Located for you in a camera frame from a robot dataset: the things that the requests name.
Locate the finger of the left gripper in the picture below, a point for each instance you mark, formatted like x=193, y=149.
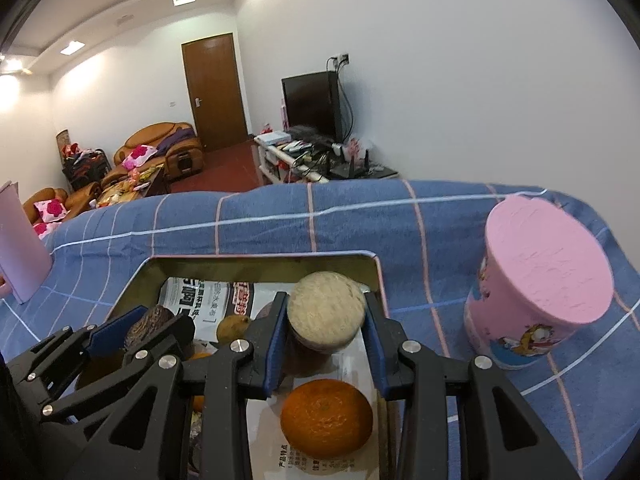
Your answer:
x=175, y=337
x=110, y=336

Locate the dark brown passion fruit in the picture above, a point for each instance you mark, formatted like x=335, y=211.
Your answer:
x=150, y=323

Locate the green kiwi fruit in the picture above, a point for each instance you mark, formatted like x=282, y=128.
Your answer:
x=231, y=328

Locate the orange tangerine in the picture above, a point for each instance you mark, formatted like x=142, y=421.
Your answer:
x=326, y=419
x=196, y=376

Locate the mottled brown white fruit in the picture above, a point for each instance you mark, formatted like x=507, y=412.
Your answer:
x=326, y=310

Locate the purple beet shaped fruit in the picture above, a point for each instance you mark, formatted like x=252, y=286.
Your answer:
x=278, y=348

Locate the printed paper leaflet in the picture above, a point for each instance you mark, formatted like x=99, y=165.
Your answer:
x=208, y=302

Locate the pink rectangular tin box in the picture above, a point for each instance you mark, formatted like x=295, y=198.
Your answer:
x=364, y=268

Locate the blue plaid tablecloth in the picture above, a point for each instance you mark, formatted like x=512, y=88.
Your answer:
x=429, y=240

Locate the pink electric kettle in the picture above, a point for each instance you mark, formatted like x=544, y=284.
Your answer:
x=25, y=261

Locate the coffee table with snacks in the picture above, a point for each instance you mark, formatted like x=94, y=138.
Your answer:
x=137, y=185

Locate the pink cartoon lidded cup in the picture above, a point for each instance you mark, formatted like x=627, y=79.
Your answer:
x=543, y=277

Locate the brown leather sofa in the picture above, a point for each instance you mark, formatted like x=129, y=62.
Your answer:
x=174, y=145

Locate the white tv stand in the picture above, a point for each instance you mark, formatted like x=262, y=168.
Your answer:
x=281, y=159

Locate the brown wooden door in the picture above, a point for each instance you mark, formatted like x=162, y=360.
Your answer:
x=213, y=82

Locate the black television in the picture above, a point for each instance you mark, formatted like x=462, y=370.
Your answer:
x=312, y=100

